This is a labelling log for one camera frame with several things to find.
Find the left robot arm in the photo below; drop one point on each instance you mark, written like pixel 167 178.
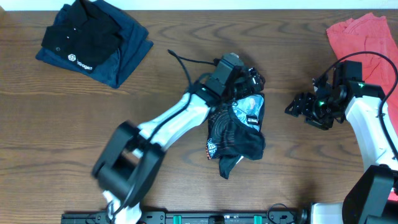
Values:
pixel 127 167

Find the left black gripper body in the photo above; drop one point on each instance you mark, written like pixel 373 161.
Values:
pixel 242 86

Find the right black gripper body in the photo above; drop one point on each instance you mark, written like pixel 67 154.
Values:
pixel 319 112

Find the folded black polo shirt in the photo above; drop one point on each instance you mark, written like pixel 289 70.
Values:
pixel 86 37

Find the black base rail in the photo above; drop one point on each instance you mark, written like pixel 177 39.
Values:
pixel 278 216

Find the black printed cycling jersey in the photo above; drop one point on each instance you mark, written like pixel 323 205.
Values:
pixel 234 133

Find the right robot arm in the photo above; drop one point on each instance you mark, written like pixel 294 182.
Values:
pixel 369 200

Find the folded navy blue shirt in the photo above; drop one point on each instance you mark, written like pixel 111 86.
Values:
pixel 118 67

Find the red t-shirt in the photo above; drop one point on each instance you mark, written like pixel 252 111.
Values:
pixel 368 40

